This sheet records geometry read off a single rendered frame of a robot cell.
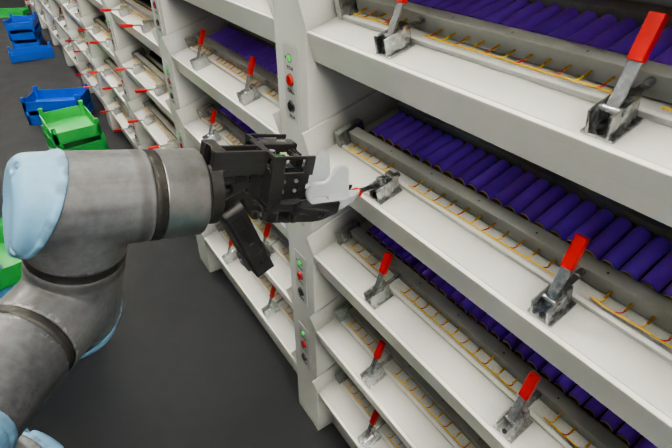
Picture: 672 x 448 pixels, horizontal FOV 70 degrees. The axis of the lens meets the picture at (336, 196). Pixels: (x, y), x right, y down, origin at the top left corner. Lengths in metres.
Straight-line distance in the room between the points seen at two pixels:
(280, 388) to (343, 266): 0.60
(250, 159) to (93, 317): 0.21
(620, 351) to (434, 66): 0.33
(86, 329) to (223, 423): 0.87
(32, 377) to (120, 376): 1.05
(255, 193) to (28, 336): 0.24
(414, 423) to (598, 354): 0.45
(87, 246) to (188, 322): 1.14
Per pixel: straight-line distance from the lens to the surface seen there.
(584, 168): 0.44
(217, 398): 1.40
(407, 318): 0.78
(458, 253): 0.59
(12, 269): 1.38
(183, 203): 0.47
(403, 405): 0.92
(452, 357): 0.74
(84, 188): 0.45
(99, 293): 0.52
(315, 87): 0.74
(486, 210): 0.61
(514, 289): 0.56
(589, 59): 0.49
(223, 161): 0.50
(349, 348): 0.99
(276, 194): 0.52
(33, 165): 0.46
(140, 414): 1.43
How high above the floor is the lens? 1.12
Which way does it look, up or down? 32 degrees down
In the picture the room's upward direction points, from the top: straight up
